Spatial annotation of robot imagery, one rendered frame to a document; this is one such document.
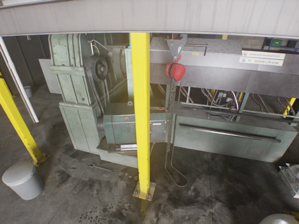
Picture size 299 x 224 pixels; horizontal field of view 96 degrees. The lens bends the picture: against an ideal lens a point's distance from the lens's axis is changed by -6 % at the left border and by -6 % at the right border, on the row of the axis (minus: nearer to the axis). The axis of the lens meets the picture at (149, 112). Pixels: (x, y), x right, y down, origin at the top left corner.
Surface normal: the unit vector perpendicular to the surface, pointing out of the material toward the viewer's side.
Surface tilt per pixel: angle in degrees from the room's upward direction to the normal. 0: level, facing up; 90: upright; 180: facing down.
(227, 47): 30
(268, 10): 90
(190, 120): 90
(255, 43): 90
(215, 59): 78
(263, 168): 0
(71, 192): 0
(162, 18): 90
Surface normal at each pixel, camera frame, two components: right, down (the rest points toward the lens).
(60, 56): -0.25, 0.34
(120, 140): 0.08, 0.52
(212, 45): -0.13, -0.49
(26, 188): 0.64, 0.43
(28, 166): 0.01, -0.86
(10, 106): 0.97, 0.13
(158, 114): 0.06, -0.25
